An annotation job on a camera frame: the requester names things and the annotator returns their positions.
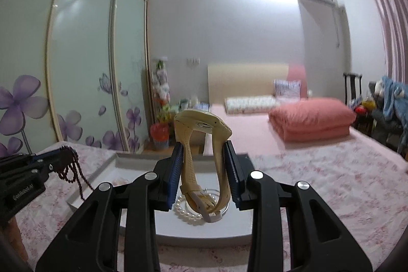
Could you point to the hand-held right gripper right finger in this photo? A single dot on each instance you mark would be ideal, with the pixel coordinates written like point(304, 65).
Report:
point(234, 176)

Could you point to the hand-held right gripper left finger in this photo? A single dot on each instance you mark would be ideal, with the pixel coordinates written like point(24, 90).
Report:
point(174, 176)

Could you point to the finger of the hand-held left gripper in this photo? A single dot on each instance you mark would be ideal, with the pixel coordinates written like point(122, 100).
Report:
point(41, 158)
point(51, 167)

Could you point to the yellow wristwatch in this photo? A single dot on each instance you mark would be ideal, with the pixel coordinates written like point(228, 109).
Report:
point(197, 120)

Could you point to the white shallow tray box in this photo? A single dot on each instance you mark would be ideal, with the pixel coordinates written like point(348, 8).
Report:
point(197, 233)

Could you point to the person's left forearm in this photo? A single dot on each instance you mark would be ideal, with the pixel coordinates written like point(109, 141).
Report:
point(12, 237)

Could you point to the clear glass bangle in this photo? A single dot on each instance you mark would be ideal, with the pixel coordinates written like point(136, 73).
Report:
point(225, 210)

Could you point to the pink bed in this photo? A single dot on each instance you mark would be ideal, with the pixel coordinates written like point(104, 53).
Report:
point(248, 131)

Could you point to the white floral pillow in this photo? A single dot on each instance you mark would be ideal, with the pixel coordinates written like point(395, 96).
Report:
point(248, 103)

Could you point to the pink floral tablecloth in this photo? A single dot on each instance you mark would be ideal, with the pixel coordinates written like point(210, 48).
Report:
point(318, 170)

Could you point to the stack of plush toys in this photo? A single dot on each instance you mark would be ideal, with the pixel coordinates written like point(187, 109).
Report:
point(161, 87)

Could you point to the beige headboard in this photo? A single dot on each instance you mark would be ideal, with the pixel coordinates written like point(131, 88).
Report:
point(242, 80)

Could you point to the folded pink quilt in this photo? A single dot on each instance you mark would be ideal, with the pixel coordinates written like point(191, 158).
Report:
point(312, 119)

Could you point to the printed square cushion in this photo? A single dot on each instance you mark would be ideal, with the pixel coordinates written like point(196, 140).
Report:
point(287, 88)

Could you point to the flower-printed sliding-door wardrobe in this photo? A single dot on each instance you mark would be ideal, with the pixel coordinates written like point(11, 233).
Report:
point(79, 52)

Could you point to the pink upright cushion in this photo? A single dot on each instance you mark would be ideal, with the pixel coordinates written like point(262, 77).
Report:
point(298, 73)

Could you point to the dark wooden chair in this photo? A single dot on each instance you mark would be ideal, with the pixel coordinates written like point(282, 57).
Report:
point(347, 84)

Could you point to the yellow plush toy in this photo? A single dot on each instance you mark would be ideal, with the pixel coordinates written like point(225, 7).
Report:
point(368, 103)

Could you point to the blue clothes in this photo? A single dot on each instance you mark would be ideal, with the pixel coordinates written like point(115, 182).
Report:
point(390, 93)

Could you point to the pink striped curtain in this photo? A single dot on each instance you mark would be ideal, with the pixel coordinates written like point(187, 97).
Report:
point(389, 20)

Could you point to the wall switch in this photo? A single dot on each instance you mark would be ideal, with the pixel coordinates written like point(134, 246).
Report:
point(193, 61)

